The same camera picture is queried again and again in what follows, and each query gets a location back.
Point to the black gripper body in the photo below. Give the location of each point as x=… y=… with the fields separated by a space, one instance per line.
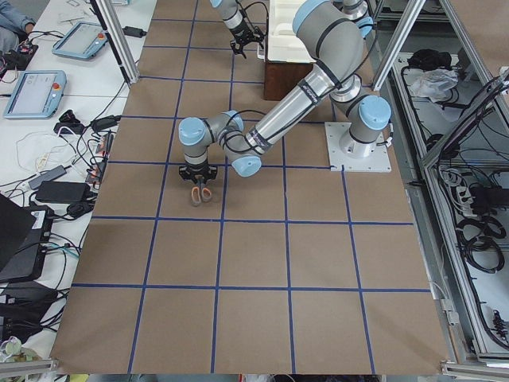
x=197 y=169
x=243 y=36

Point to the grey orange scissors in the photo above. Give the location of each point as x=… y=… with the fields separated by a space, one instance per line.
x=200 y=195

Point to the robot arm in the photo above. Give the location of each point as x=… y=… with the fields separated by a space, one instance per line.
x=336 y=43
x=237 y=21

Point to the dark wooden drawer box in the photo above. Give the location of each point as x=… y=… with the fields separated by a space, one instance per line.
x=281 y=77

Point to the cream plastic tray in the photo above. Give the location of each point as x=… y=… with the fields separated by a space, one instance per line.
x=283 y=44

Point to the small black adapter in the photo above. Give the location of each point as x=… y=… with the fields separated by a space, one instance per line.
x=131 y=31

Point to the black power adapter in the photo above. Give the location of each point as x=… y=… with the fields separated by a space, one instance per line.
x=62 y=192

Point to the far blue teach pendant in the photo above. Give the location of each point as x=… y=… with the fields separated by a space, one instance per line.
x=81 y=42

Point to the blue teach pendant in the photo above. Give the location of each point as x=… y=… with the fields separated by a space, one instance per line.
x=36 y=95
x=81 y=42

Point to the near blue teach pendant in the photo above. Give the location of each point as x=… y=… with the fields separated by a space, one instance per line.
x=36 y=95

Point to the black laptop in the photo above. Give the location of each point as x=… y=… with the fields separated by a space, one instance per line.
x=24 y=231

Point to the crumpled white cloth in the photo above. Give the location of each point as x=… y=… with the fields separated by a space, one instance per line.
x=435 y=85

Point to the aluminium frame post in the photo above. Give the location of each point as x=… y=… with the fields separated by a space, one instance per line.
x=110 y=23

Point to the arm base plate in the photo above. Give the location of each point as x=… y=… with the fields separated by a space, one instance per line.
x=346 y=154

